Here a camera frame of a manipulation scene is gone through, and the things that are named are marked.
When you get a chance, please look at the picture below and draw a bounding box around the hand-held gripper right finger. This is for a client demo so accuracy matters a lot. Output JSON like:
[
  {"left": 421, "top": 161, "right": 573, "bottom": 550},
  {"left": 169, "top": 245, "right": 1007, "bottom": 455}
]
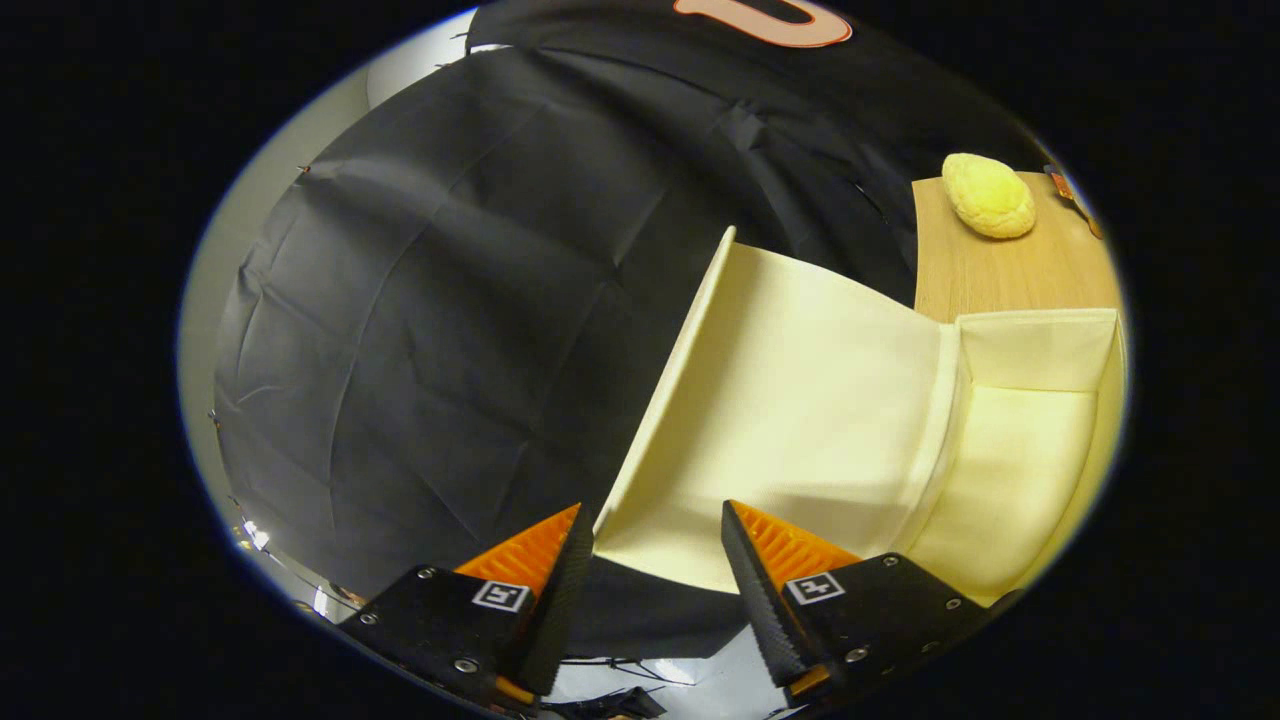
[{"left": 720, "top": 499, "right": 995, "bottom": 711}]

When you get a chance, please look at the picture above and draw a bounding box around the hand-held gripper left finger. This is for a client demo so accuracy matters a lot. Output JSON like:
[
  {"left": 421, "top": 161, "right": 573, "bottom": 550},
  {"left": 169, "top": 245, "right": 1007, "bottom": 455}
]
[{"left": 336, "top": 502, "right": 596, "bottom": 711}]

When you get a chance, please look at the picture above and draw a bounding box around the cream fabric storage box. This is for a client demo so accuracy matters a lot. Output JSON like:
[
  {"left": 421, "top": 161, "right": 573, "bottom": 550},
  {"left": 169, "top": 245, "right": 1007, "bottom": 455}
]
[{"left": 593, "top": 225, "right": 1129, "bottom": 608}]

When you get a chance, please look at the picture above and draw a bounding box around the black backdrop cloth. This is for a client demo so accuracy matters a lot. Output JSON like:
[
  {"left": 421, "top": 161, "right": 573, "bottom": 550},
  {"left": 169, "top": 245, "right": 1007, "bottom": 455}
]
[{"left": 212, "top": 0, "right": 1051, "bottom": 661}]

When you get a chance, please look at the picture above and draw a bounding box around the yellow bun plush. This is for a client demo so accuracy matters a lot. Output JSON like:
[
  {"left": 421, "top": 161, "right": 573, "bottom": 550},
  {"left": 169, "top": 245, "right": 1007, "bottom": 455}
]
[{"left": 942, "top": 152, "right": 1038, "bottom": 240}]

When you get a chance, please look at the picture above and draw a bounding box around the blue white penguin plush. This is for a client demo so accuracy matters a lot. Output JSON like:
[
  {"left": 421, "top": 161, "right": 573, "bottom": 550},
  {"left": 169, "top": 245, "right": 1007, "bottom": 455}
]
[{"left": 1043, "top": 163, "right": 1107, "bottom": 241}]

